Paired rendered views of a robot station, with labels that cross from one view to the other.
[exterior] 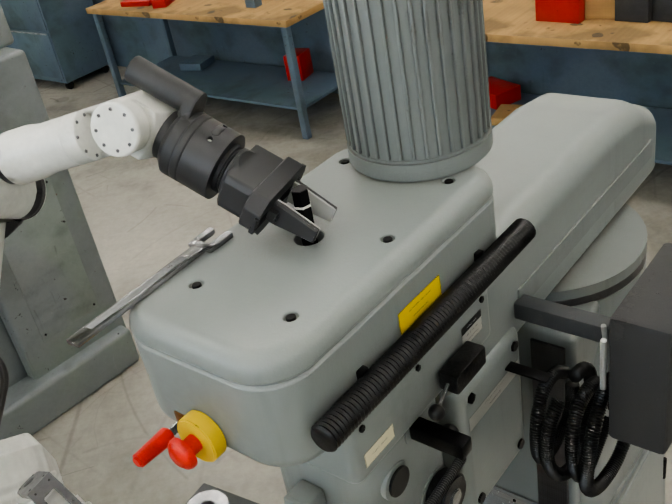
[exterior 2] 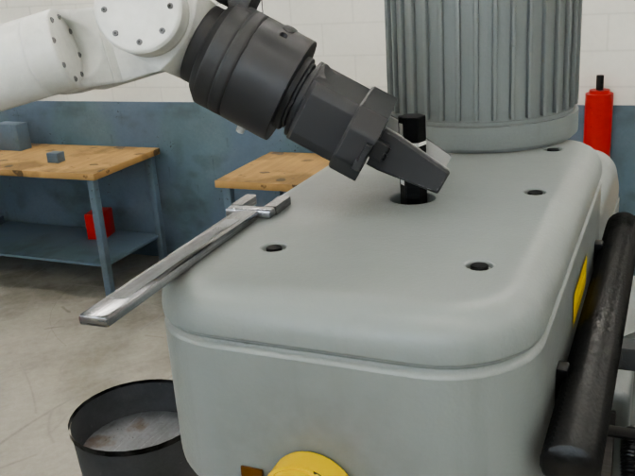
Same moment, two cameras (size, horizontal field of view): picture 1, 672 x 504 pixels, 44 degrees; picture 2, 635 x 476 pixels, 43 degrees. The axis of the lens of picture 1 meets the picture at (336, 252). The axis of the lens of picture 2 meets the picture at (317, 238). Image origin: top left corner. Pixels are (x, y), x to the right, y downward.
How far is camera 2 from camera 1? 0.53 m
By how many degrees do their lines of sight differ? 21
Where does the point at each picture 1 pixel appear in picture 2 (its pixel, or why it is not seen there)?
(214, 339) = (369, 297)
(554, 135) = not seen: hidden behind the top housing
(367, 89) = (459, 17)
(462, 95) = (569, 38)
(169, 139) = (222, 30)
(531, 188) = not seen: hidden behind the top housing
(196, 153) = (266, 52)
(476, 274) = (621, 260)
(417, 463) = not seen: outside the picture
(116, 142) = (139, 27)
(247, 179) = (344, 93)
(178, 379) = (273, 393)
